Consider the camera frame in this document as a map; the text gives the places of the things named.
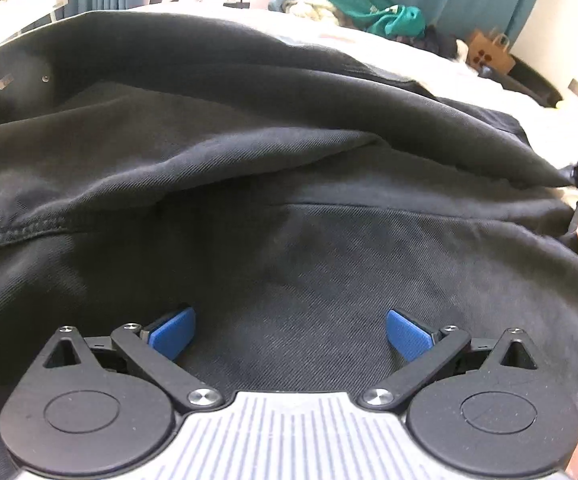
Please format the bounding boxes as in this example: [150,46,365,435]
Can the black pants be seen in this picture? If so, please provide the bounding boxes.
[0,9,578,431]

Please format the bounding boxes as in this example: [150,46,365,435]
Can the beige clothes pile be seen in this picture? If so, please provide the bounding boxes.
[269,0,352,28]

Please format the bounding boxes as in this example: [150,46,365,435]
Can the black basket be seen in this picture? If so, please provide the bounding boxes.
[489,57,566,109]

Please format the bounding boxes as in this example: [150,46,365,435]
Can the green garment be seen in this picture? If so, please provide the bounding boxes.
[310,0,427,37]

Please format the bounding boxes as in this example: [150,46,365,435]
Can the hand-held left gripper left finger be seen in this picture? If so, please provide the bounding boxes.
[43,306,223,411]

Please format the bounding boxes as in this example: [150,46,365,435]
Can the brown paper bag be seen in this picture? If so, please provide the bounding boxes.
[466,29,517,76]

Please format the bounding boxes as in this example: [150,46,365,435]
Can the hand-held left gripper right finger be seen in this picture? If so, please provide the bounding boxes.
[360,309,540,409]

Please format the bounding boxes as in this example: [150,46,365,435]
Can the dark clothes pile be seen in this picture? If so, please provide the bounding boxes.
[396,25,470,63]

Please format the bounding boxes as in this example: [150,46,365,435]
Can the white bed sheet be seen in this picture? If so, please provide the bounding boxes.
[249,7,577,126]

